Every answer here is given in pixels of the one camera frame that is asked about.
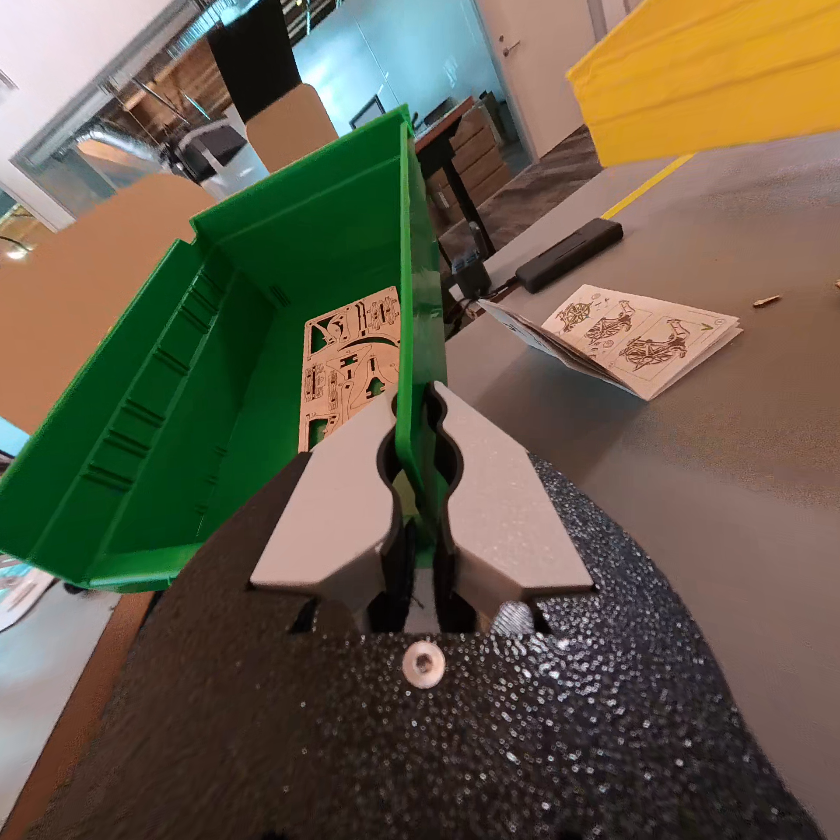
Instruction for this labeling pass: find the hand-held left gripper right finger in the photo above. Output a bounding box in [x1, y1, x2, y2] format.
[423, 381, 596, 601]

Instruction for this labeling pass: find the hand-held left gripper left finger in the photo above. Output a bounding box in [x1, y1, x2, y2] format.
[249, 390, 404, 634]

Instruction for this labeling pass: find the laser-cut wooden puzzle sheet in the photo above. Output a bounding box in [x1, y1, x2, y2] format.
[298, 285, 403, 454]

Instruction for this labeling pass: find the green plastic bin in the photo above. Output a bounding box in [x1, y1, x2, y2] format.
[0, 104, 450, 595]

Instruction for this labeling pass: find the grey desk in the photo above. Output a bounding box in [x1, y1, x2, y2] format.
[443, 134, 840, 840]

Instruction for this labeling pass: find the wooden standing desk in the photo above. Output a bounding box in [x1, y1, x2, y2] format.
[413, 97, 500, 263]

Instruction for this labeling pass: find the illustrated instruction booklet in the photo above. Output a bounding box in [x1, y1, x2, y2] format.
[478, 283, 744, 403]

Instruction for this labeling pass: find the black power bank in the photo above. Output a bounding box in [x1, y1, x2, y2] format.
[515, 218, 624, 294]

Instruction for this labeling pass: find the printed paper sheet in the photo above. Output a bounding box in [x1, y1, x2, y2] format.
[0, 554, 50, 631]

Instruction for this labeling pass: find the large brown cardboard panel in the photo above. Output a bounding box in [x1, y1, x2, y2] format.
[0, 172, 221, 434]

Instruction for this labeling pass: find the yellow tape strip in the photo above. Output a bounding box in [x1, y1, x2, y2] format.
[600, 152, 697, 221]

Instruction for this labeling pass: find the stack of cardboard boxes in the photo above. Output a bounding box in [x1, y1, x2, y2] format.
[427, 108, 513, 224]

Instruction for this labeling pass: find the small brown cardboard panel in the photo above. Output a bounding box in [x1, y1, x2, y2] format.
[244, 84, 341, 175]

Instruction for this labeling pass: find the white door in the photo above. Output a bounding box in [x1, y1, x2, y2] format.
[476, 0, 592, 161]

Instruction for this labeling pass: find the black panel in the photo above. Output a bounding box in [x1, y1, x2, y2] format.
[206, 0, 316, 126]

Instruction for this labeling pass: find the yellow plastic bin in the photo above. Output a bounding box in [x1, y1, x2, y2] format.
[566, 0, 840, 170]

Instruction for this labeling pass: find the black cable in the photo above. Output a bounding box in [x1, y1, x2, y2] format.
[446, 276, 522, 329]

